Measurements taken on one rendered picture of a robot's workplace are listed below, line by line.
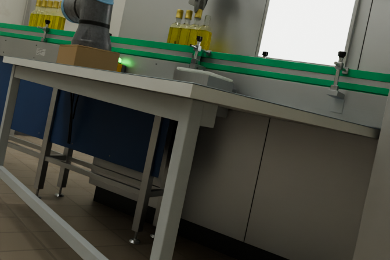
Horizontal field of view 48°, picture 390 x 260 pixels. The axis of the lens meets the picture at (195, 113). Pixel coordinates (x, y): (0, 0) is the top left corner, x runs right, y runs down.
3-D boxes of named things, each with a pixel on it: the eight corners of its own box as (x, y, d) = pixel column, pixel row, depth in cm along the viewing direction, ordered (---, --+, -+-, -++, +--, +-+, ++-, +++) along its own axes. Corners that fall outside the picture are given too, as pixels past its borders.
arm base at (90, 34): (82, 45, 155) (86, 17, 155) (64, 44, 166) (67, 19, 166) (118, 53, 165) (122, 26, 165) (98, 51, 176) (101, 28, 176)
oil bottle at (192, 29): (195, 68, 217) (203, 26, 217) (189, 66, 213) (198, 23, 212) (186, 67, 220) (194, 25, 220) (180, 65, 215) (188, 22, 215)
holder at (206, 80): (235, 102, 194) (239, 85, 194) (205, 94, 171) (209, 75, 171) (203, 96, 203) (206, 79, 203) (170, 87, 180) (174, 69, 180)
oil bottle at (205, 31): (205, 69, 214) (213, 27, 214) (199, 68, 210) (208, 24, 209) (195, 68, 217) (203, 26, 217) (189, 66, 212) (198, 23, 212)
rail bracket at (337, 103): (342, 114, 171) (354, 58, 171) (332, 109, 157) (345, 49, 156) (330, 111, 174) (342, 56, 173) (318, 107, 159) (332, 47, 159)
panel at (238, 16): (345, 71, 191) (361, -5, 190) (343, 70, 188) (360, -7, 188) (179, 50, 238) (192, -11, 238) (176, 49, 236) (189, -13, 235)
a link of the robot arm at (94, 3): (88, 18, 157) (93, -19, 156) (71, 20, 167) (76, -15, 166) (116, 26, 165) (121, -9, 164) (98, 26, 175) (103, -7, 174)
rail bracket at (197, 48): (209, 68, 205) (214, 42, 205) (190, 61, 191) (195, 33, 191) (203, 67, 207) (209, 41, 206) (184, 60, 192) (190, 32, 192)
